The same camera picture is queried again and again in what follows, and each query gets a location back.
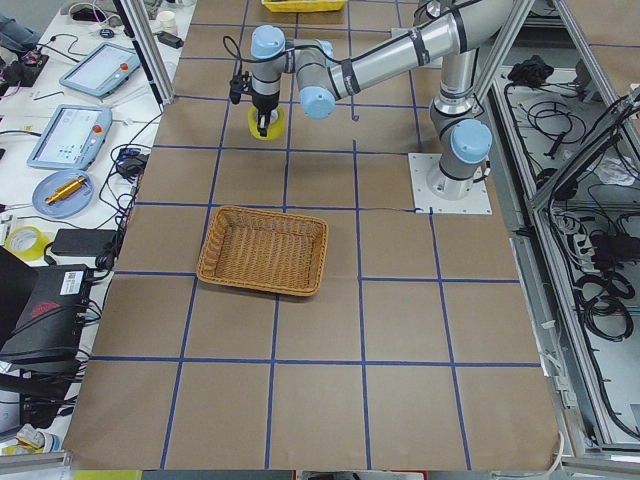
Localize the teach pendant near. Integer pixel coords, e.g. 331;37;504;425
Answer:
27;104;112;170

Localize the teach pendant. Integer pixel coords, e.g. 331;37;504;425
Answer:
59;42;141;98
27;104;112;170

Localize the black laptop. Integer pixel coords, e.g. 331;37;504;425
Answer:
1;249;91;370

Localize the brown wicker basket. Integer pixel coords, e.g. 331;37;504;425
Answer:
196;206;329;297

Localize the spare yellow tape roll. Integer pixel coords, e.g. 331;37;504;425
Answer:
4;226;50;262

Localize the black power adapter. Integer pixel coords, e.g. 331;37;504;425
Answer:
51;229;116;257

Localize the white paper cup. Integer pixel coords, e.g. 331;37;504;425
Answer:
156;10;178;35

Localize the yellow plastic basket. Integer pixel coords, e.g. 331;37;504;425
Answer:
261;0;347;13

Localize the teach pendant far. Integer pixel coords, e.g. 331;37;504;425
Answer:
59;42;141;98

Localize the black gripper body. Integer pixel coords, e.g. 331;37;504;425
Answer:
250;90;278;118

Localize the aluminium frame post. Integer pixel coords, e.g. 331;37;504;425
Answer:
114;0;175;106

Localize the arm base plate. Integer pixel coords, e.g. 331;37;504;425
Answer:
408;153;492;215

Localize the blue bowl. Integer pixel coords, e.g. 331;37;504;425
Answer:
32;170;94;219

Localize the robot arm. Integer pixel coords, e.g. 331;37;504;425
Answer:
240;1;511;200

